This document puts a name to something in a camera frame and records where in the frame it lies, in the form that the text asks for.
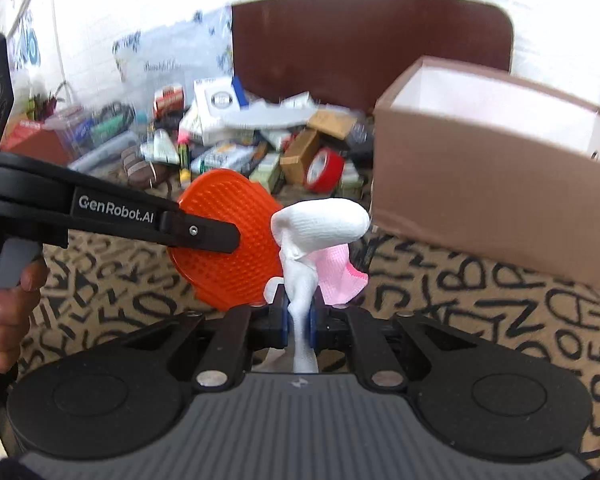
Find floral plastic bag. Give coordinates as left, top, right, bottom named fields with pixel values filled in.
left=111, top=6, right=234, bottom=112

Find clear plastic container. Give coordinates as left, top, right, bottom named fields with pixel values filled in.
left=44, top=104, right=142, bottom=172

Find flat red box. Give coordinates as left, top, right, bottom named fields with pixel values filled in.
left=0, top=119, right=72, bottom=166

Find white sock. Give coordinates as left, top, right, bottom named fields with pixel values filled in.
left=264, top=198, right=372, bottom=374

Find dark brown board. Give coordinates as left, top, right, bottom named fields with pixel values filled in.
left=231, top=0, right=514, bottom=112

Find pink cap marker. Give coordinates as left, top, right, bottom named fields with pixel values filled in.
left=177, top=131, right=192, bottom=187

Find red and white packet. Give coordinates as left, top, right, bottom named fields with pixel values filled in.
left=153, top=86, right=187, bottom=119

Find pink cloth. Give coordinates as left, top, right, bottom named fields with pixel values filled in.
left=314, top=244, right=370, bottom=307

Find small cardboard box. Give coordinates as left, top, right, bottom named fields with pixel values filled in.
left=306, top=109, right=359, bottom=139
left=279, top=129, right=322, bottom=187

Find small green box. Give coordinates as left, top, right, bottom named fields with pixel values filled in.
left=251, top=154, right=284, bottom=194

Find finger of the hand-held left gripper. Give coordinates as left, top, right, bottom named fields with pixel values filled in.
left=160, top=204, right=242, bottom=255

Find white box with round logo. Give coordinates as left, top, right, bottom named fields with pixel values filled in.
left=193, top=77, right=247, bottom=128

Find person's left hand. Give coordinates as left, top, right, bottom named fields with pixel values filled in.
left=0, top=258, right=50, bottom=376

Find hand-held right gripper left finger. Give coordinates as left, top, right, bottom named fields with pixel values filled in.
left=122, top=284, right=288, bottom=393

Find orange silicone brush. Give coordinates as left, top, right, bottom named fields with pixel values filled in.
left=167, top=168, right=286, bottom=313

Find brown cardboard box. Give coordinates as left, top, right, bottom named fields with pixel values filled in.
left=371, top=56, right=600, bottom=294

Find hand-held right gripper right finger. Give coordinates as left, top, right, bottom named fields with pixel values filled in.
left=303, top=304, right=475, bottom=393

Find brown pouch with string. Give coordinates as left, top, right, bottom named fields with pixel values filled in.
left=121, top=146, right=169, bottom=189

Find red tape roll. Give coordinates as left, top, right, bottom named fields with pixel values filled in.
left=303, top=148, right=346, bottom=194

